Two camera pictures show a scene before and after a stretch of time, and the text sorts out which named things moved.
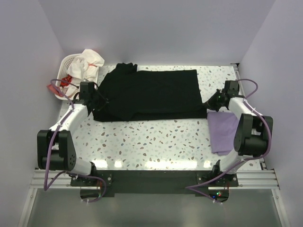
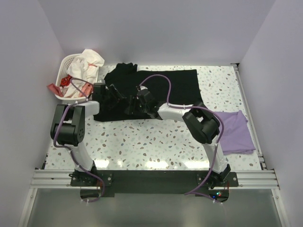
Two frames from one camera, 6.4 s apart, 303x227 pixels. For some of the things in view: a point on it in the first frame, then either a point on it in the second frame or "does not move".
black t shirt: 133,94 does not move
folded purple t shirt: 223,126 does not move
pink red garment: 64,82 does not move
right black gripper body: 220,92 → 144,106
